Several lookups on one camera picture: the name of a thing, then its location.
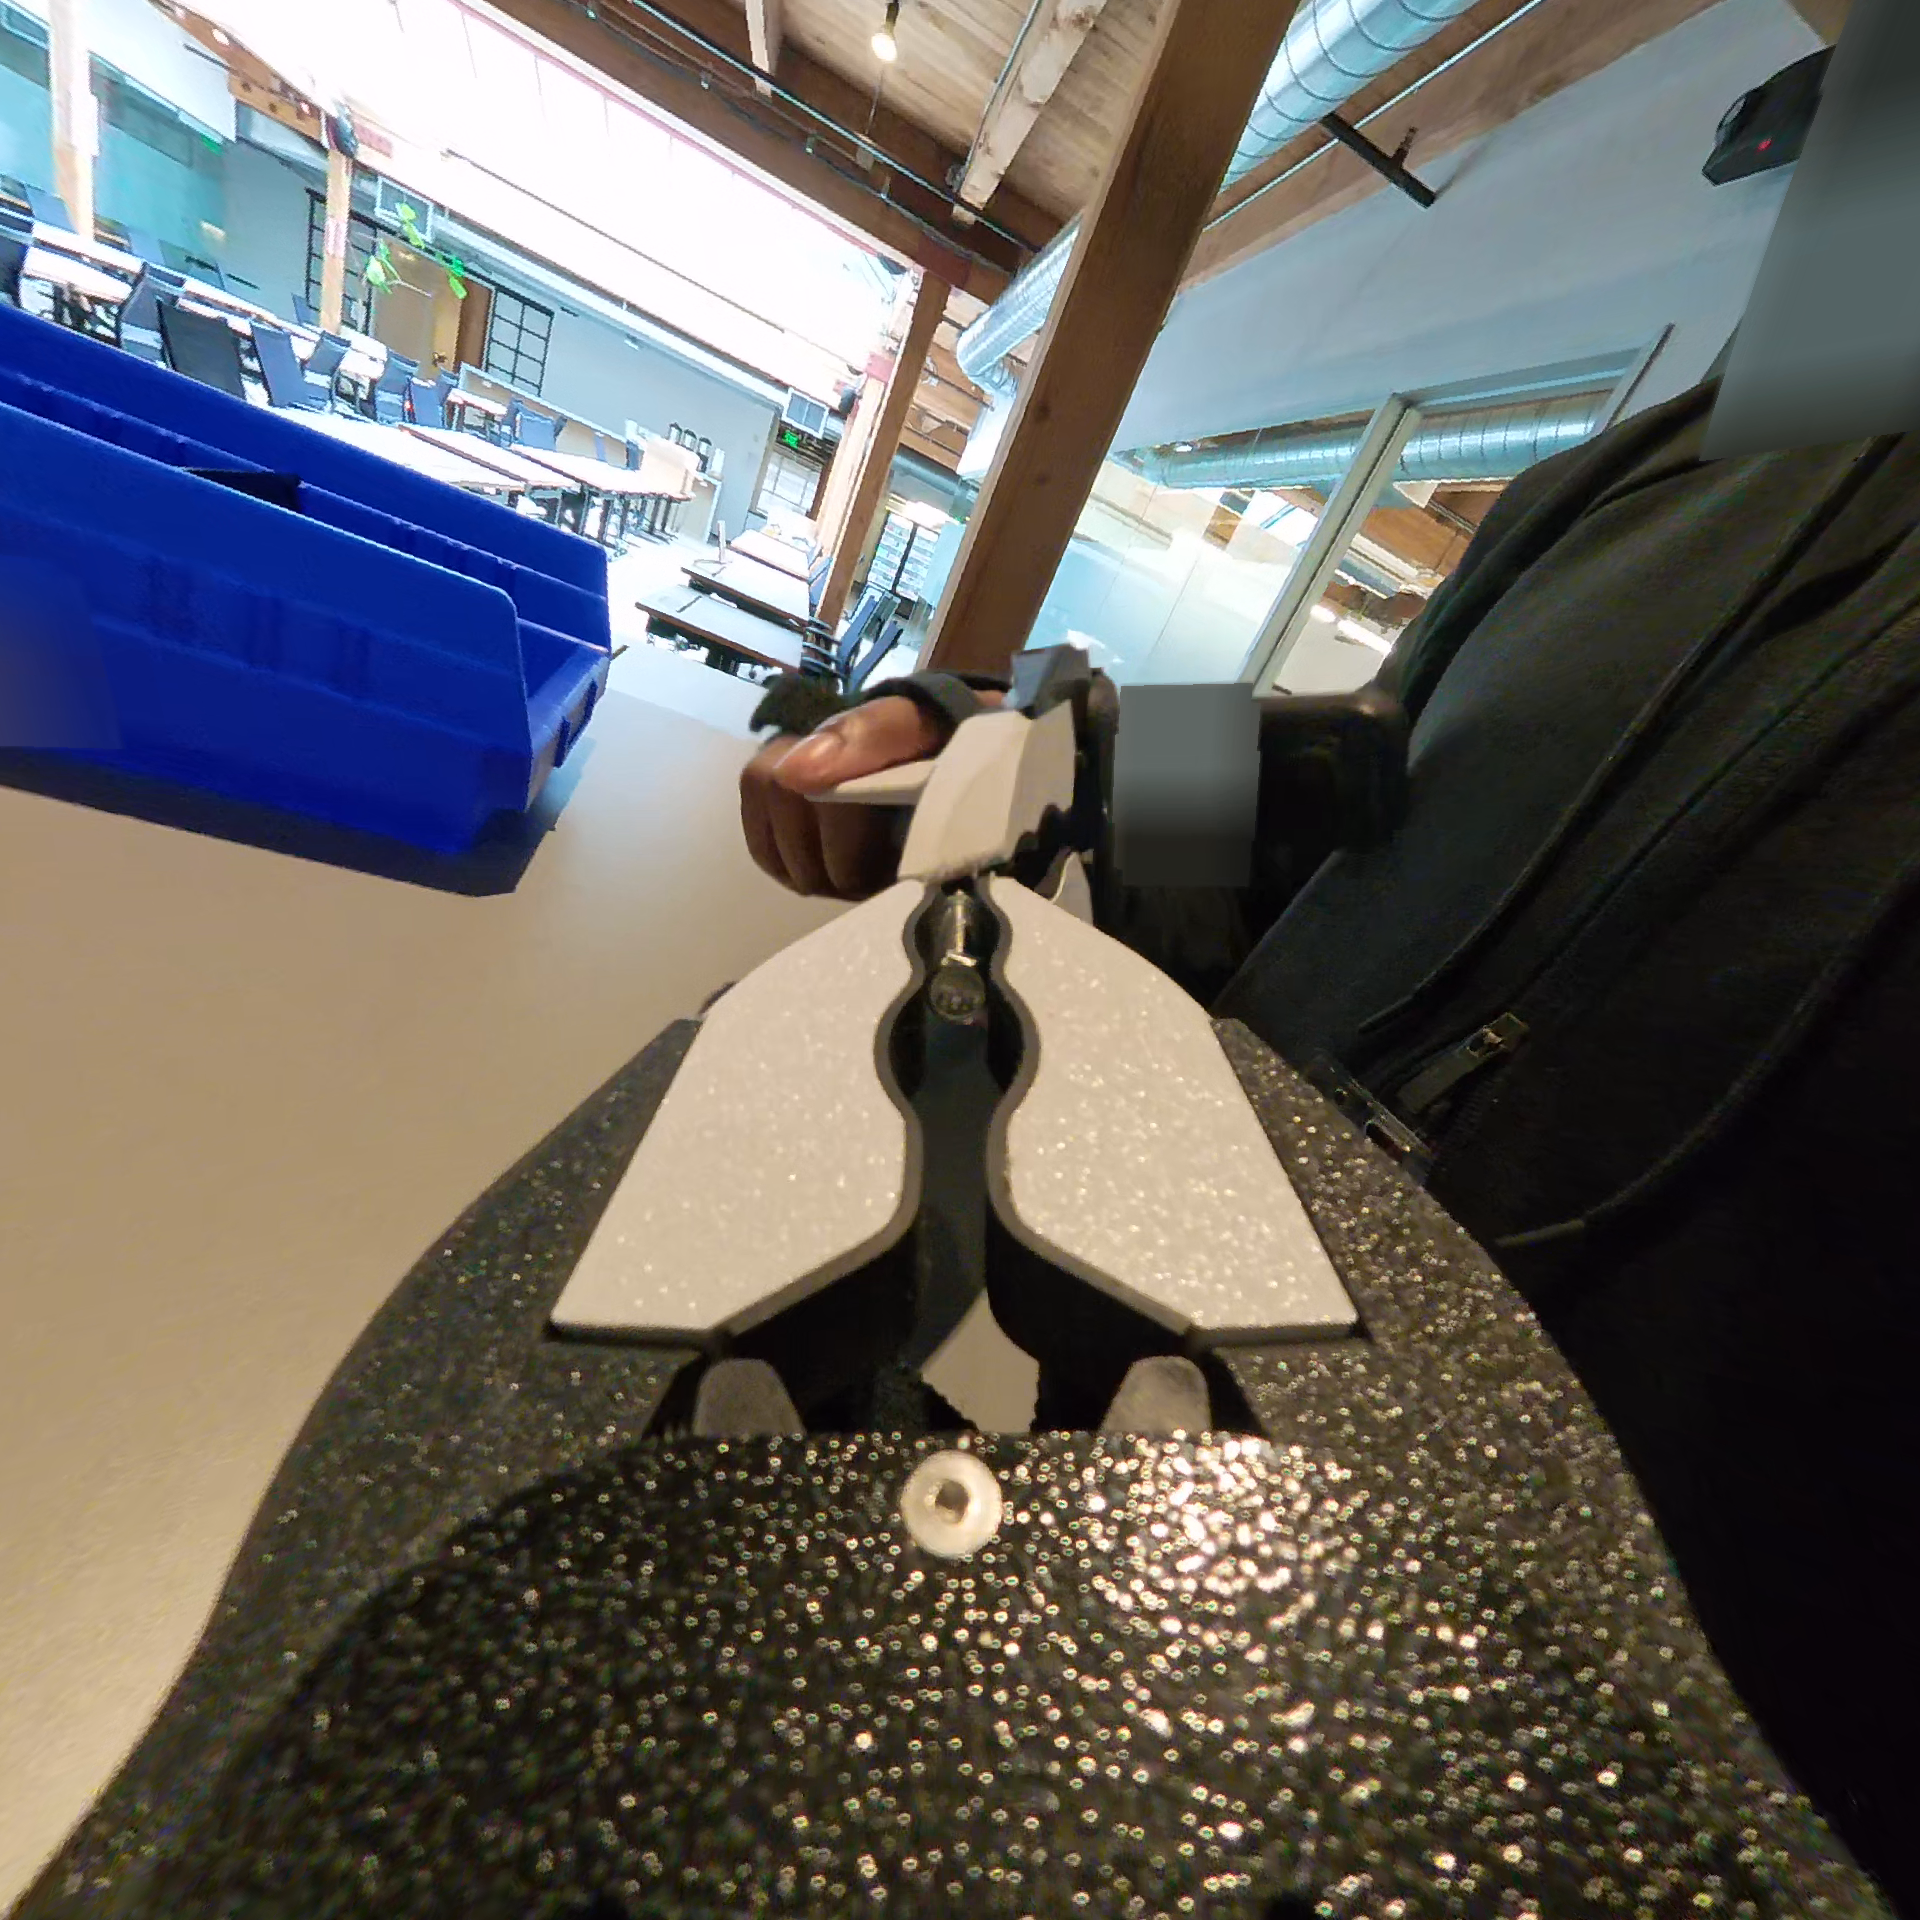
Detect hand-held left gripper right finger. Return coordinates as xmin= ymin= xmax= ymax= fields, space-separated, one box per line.
xmin=981 ymin=877 xmax=1362 ymax=1342

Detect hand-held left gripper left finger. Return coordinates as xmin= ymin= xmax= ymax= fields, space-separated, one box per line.
xmin=549 ymin=880 xmax=933 ymax=1344

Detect silver bolt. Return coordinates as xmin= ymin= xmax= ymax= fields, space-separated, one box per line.
xmin=929 ymin=884 xmax=994 ymax=1027

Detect blue plastic bin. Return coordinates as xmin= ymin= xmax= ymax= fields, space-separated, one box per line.
xmin=0 ymin=300 xmax=614 ymax=900

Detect person's right hand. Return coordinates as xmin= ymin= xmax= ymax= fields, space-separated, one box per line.
xmin=740 ymin=697 xmax=965 ymax=904

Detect wooden pillar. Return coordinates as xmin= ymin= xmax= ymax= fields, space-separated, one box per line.
xmin=913 ymin=0 xmax=1299 ymax=678
xmin=819 ymin=270 xmax=952 ymax=624

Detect black ceiling box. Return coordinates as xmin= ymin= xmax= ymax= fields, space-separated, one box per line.
xmin=1703 ymin=53 xmax=1831 ymax=187

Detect green hanging plant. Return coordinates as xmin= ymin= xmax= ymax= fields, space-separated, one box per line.
xmin=364 ymin=210 xmax=470 ymax=302

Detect rows of office chairs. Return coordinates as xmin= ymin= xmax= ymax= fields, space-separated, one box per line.
xmin=0 ymin=177 xmax=708 ymax=527

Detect black strap with buckle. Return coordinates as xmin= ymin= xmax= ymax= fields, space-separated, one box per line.
xmin=1307 ymin=1049 xmax=1441 ymax=1171

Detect silver ventilation duct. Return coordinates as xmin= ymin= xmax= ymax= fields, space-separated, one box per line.
xmin=960 ymin=0 xmax=1478 ymax=377
xmin=1157 ymin=405 xmax=1637 ymax=496

